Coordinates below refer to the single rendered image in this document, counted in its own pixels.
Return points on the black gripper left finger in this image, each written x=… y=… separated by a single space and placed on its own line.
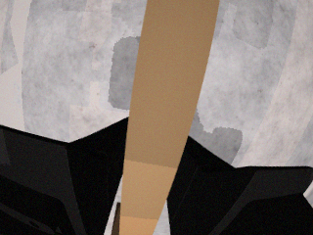
x=83 y=174

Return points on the long wooden rail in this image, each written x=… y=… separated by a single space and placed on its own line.
x=172 y=55

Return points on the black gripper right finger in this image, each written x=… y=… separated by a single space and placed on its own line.
x=207 y=193

